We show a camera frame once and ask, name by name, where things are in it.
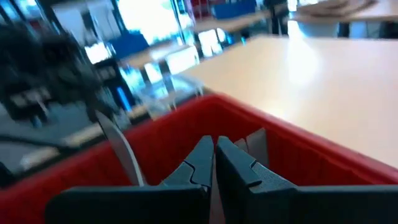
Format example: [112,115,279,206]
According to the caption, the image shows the large beige wooden desk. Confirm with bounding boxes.
[182,34,398,170]

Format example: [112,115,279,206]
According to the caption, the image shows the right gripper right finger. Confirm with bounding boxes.
[215,136,398,224]

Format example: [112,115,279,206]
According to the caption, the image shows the blue plastic crate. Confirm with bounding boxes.
[213,0,257,19]

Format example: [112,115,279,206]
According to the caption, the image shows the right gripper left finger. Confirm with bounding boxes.
[45,135,216,224]

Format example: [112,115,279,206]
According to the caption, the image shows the stacked wooden boards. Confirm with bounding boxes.
[292,0,398,23]

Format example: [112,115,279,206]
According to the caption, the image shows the red plastic bin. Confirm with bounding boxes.
[0,93,398,224]

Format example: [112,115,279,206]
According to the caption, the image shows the light wooden desk black legs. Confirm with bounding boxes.
[192,11,271,34]

